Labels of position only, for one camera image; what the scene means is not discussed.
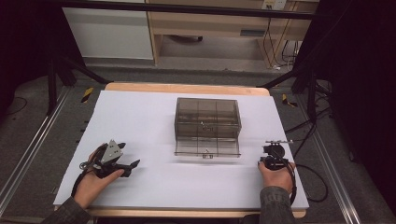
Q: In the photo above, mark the metal floor rail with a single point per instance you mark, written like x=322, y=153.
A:
x=336, y=174
x=28, y=155

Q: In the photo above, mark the grey transparent drawer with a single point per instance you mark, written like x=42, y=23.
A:
x=193, y=146

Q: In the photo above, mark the light wooden desk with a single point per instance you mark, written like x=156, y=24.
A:
x=202, y=23

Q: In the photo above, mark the wooden table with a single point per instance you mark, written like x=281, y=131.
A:
x=186, y=88

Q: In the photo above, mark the black curtain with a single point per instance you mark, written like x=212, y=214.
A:
x=364, y=77
x=25, y=40

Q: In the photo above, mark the grey transparent drawer box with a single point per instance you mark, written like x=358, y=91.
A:
x=207, y=109

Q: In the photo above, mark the white cabinet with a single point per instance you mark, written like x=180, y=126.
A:
x=109, y=34

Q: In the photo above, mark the yellow black tape strip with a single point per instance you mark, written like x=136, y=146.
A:
x=289, y=101
x=87, y=94

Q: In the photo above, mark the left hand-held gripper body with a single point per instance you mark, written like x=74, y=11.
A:
x=109, y=155

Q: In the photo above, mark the person's left hand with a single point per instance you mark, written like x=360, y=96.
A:
x=91, y=186

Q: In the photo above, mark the black metal stand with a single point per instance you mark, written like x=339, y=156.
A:
x=311, y=93
x=52, y=87

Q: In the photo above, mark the white power strip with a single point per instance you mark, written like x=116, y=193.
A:
x=274, y=4

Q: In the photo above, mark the white foam board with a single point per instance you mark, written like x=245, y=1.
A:
x=174, y=186

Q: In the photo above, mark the person's right hand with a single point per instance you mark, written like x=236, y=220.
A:
x=277, y=180

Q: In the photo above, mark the black horizontal frame bar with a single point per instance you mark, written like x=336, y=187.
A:
x=186, y=8

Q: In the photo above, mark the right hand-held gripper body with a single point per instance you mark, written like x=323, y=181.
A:
x=274, y=155

